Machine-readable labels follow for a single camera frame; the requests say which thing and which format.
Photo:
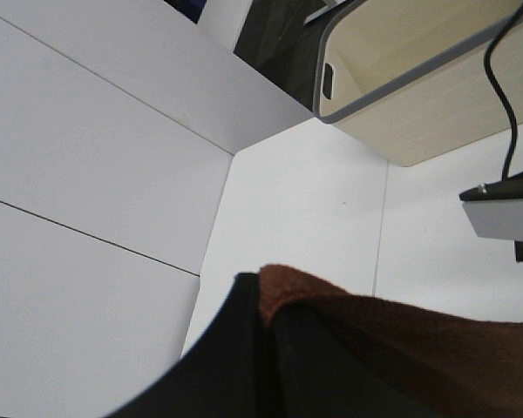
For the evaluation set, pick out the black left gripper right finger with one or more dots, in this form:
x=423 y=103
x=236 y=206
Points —
x=321 y=379

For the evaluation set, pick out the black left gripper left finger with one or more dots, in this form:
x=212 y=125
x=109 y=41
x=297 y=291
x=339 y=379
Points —
x=230 y=371

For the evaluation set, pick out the beige storage box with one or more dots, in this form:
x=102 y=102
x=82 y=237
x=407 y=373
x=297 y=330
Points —
x=407 y=78

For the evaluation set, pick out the brown towel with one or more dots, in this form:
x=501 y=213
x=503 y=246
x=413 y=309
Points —
x=456 y=366

